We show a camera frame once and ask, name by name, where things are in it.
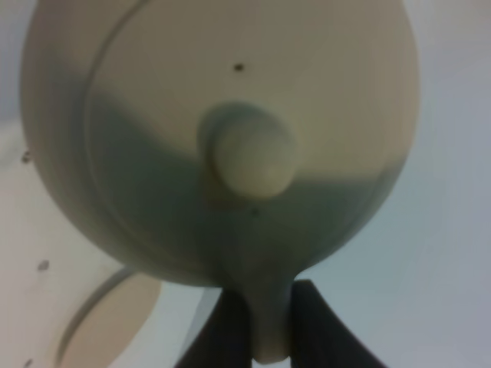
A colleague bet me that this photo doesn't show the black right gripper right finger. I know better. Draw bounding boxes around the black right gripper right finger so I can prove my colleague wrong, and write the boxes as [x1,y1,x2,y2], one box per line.
[290,280,385,368]

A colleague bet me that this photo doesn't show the beige teapot saucer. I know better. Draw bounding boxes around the beige teapot saucer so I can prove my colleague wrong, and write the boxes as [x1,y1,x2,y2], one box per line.
[54,268,162,368]

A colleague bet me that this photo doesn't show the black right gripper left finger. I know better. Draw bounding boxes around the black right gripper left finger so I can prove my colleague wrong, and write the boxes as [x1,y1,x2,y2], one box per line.
[179,290,252,368]

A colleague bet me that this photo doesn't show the beige brown teapot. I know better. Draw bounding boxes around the beige brown teapot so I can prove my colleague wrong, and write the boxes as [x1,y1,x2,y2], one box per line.
[21,1,420,363]

